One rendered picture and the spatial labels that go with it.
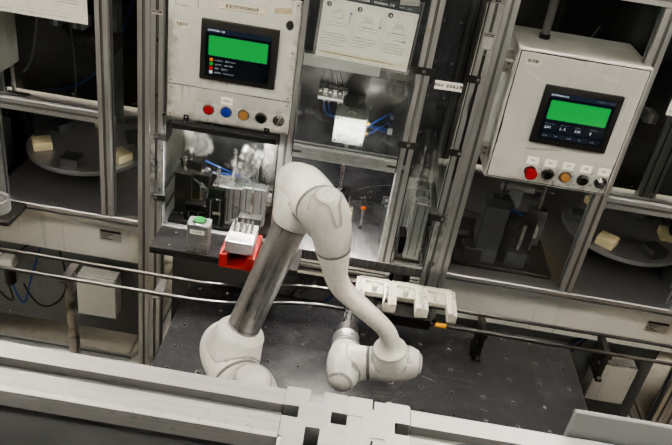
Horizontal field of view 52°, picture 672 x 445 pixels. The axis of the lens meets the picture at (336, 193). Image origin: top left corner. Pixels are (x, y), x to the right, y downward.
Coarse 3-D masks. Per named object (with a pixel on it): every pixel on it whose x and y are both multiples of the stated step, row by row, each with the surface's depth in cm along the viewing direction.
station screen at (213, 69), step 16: (208, 32) 219; (224, 32) 218; (240, 32) 218; (208, 48) 222; (208, 64) 224; (224, 64) 224; (240, 64) 223; (256, 64) 223; (240, 80) 226; (256, 80) 225
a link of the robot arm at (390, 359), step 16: (320, 256) 186; (336, 272) 189; (336, 288) 193; (352, 288) 196; (352, 304) 197; (368, 304) 199; (368, 320) 200; (384, 320) 202; (384, 336) 204; (384, 352) 207; (400, 352) 208; (416, 352) 211; (368, 368) 210; (384, 368) 208; (400, 368) 208; (416, 368) 209
